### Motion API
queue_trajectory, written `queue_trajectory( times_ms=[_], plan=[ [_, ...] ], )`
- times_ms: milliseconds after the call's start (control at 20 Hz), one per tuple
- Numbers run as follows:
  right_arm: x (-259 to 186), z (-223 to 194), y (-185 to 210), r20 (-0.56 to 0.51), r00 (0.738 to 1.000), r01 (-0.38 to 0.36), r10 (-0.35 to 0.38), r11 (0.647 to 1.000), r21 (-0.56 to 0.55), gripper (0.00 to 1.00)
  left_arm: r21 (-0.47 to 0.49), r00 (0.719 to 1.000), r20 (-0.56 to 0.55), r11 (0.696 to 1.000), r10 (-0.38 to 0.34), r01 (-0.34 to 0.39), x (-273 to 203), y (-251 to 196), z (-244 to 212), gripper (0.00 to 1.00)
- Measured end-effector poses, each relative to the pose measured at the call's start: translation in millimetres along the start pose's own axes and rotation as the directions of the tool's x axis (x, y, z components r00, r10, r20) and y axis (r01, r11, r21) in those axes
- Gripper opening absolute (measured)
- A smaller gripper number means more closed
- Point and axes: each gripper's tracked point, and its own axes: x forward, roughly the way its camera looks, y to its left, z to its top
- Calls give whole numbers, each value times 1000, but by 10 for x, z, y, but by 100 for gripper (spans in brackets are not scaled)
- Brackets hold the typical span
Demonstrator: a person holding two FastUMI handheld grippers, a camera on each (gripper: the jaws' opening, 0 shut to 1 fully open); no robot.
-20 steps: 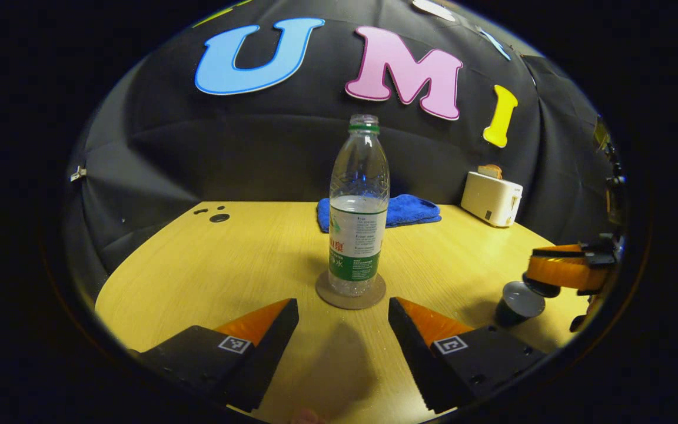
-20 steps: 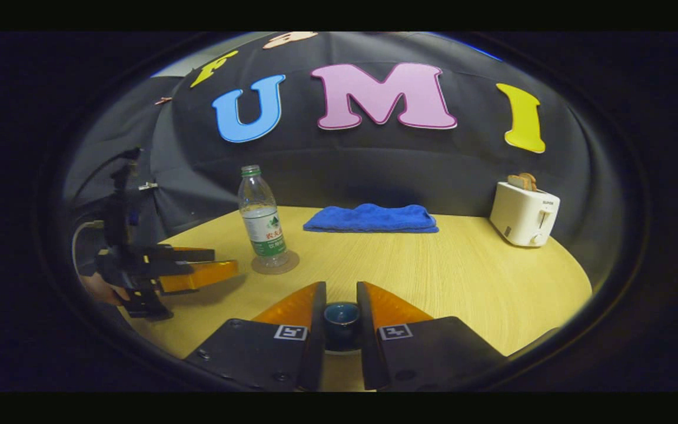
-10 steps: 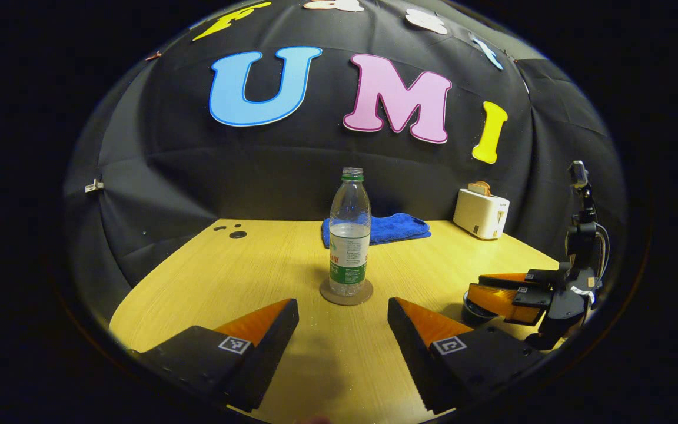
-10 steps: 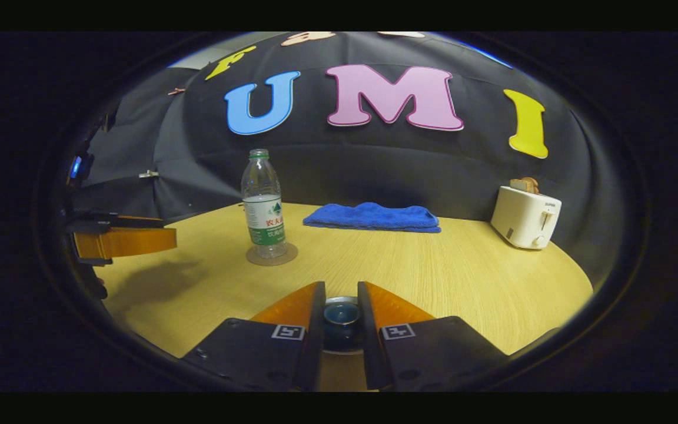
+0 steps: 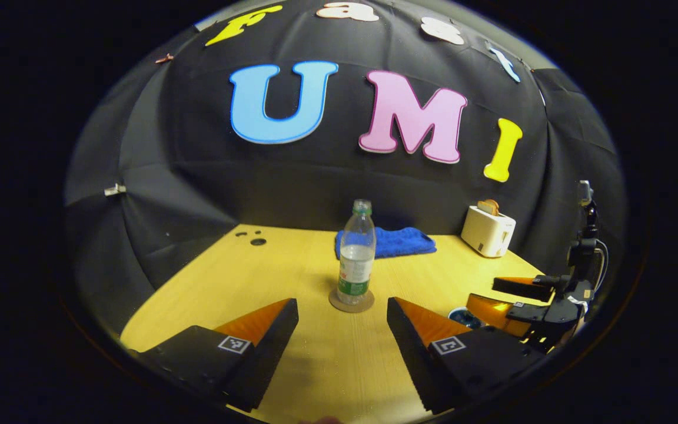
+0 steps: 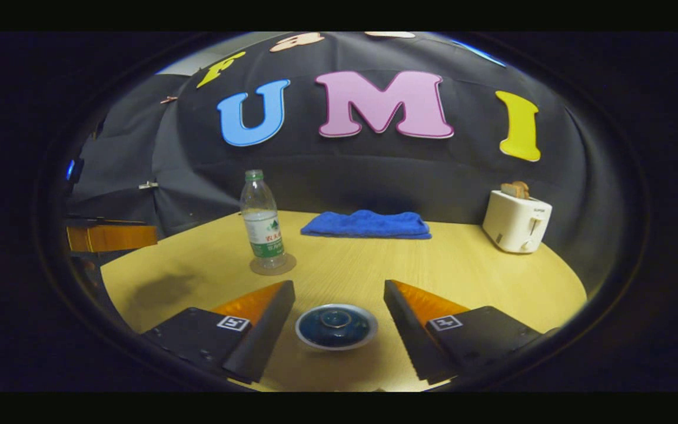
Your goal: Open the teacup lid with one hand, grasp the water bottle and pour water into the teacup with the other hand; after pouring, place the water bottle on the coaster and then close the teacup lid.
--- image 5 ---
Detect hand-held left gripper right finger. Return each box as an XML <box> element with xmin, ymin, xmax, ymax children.
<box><xmin>386</xmin><ymin>296</ymin><xmax>546</xmax><ymax>415</ymax></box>

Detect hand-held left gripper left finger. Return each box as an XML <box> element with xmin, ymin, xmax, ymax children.
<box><xmin>133</xmin><ymin>297</ymin><xmax>300</xmax><ymax>413</ymax></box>

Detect white teacup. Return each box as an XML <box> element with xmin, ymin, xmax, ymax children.
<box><xmin>448</xmin><ymin>306</ymin><xmax>484</xmax><ymax>330</ymax></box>

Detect round brown coaster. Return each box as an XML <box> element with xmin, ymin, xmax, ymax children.
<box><xmin>328</xmin><ymin>287</ymin><xmax>375</xmax><ymax>313</ymax></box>

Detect clear plastic water bottle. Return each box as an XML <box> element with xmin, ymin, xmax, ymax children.
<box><xmin>337</xmin><ymin>199</ymin><xmax>377</xmax><ymax>306</ymax></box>

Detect white toaster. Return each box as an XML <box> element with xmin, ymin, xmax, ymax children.
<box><xmin>461</xmin><ymin>205</ymin><xmax>517</xmax><ymax>259</ymax></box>

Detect blue folded towel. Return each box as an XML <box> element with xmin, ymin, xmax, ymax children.
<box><xmin>334</xmin><ymin>227</ymin><xmax>437</xmax><ymax>260</ymax></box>

